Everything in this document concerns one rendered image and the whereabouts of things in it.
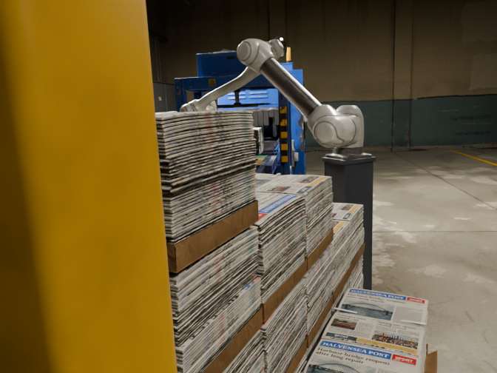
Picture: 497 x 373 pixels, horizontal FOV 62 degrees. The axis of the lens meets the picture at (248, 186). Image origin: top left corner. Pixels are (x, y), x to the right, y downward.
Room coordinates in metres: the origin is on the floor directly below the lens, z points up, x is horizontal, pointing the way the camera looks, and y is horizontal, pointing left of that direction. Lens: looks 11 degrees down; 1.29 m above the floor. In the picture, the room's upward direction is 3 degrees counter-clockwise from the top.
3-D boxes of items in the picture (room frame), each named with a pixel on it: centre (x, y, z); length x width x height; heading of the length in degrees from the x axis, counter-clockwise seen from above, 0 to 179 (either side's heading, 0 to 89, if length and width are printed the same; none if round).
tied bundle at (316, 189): (1.30, -0.05, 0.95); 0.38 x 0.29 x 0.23; 64
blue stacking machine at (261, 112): (6.56, -0.36, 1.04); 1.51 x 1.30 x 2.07; 172
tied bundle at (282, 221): (1.04, 0.08, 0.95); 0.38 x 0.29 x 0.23; 63
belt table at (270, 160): (3.88, 0.07, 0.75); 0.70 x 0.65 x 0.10; 172
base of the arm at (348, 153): (2.25, -0.54, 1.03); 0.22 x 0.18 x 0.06; 24
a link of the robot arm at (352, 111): (2.23, -0.54, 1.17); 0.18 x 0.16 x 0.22; 146
